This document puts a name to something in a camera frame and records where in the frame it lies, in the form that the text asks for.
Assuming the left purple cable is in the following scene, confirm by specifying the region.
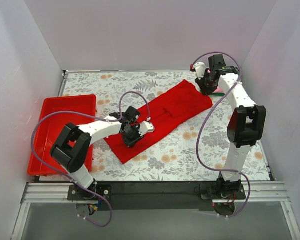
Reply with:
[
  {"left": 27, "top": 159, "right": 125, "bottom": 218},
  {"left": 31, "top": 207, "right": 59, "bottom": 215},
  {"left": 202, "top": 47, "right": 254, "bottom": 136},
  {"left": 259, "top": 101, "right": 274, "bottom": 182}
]
[{"left": 30, "top": 91, "right": 152, "bottom": 228}]

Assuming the pink folded t shirt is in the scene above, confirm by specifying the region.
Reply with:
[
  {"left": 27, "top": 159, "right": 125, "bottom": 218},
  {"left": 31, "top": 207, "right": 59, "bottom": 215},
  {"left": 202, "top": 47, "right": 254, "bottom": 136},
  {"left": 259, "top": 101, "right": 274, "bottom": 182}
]
[{"left": 204, "top": 69, "right": 223, "bottom": 95}]

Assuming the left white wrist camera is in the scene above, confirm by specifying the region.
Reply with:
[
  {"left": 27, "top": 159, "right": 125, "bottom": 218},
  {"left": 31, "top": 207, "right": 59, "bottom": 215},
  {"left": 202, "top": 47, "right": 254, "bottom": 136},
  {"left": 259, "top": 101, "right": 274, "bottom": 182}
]
[{"left": 138, "top": 121, "right": 155, "bottom": 136}]

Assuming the red t shirt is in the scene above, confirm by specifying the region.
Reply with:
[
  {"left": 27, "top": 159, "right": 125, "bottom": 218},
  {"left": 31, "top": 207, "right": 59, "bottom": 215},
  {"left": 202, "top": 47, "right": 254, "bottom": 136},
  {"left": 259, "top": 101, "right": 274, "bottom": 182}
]
[{"left": 105, "top": 80, "right": 213, "bottom": 164}]

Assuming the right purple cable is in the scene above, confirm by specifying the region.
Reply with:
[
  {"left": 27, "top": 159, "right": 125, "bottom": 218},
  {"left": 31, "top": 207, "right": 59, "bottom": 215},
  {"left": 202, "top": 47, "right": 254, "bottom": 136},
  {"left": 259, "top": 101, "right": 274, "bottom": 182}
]
[{"left": 191, "top": 51, "right": 252, "bottom": 219}]

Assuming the purple cable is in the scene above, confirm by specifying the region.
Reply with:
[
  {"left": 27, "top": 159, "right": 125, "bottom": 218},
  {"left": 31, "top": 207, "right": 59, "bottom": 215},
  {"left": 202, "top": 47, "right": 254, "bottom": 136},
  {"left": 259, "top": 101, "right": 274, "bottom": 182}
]
[
  {"left": 191, "top": 51, "right": 252, "bottom": 219},
  {"left": 30, "top": 91, "right": 152, "bottom": 228}
]

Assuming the green folded t shirt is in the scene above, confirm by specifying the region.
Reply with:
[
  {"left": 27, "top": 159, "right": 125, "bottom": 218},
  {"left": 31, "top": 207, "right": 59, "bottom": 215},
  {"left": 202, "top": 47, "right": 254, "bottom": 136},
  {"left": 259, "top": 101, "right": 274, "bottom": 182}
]
[{"left": 200, "top": 88, "right": 225, "bottom": 97}]

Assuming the aluminium frame rail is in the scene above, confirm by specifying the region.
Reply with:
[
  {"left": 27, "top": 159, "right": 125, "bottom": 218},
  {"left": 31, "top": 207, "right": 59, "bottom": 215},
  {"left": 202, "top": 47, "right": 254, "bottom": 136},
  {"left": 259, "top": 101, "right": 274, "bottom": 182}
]
[{"left": 11, "top": 181, "right": 300, "bottom": 240}]

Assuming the floral patterned table mat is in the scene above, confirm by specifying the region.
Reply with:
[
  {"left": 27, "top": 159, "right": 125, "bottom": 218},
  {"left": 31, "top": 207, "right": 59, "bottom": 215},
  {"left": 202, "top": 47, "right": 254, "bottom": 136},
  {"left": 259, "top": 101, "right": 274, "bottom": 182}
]
[{"left": 57, "top": 71, "right": 272, "bottom": 182}]

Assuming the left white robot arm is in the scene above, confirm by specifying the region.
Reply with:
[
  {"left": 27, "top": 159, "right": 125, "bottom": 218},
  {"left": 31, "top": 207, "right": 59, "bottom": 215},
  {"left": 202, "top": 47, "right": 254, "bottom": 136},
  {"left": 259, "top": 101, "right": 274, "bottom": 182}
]
[{"left": 50, "top": 106, "right": 155, "bottom": 200}]

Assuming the red plastic tray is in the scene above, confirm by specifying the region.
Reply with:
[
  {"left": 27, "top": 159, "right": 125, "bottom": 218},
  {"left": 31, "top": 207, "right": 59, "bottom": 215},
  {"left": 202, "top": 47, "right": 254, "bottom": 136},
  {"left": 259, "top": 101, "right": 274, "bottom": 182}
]
[{"left": 27, "top": 94, "right": 97, "bottom": 176}]

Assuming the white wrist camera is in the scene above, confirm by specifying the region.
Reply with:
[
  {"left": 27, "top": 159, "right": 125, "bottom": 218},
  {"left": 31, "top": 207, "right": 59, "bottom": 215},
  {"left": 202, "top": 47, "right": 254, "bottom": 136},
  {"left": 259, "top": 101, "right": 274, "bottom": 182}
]
[
  {"left": 190, "top": 62, "right": 207, "bottom": 79},
  {"left": 138, "top": 121, "right": 155, "bottom": 136}
]

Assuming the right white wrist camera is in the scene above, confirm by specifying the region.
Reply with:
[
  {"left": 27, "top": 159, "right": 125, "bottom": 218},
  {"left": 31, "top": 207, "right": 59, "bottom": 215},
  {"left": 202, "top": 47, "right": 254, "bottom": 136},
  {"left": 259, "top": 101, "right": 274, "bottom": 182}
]
[{"left": 190, "top": 62, "right": 207, "bottom": 79}]

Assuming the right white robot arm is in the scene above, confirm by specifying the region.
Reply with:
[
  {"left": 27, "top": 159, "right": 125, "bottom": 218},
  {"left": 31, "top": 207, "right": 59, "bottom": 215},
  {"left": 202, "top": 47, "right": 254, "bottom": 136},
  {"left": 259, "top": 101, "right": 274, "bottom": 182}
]
[{"left": 190, "top": 52, "right": 267, "bottom": 199}]

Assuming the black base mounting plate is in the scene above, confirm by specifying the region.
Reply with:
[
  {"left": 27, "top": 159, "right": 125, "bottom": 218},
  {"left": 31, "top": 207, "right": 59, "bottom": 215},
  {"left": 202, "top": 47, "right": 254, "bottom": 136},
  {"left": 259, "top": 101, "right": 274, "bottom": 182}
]
[{"left": 66, "top": 181, "right": 247, "bottom": 212}]

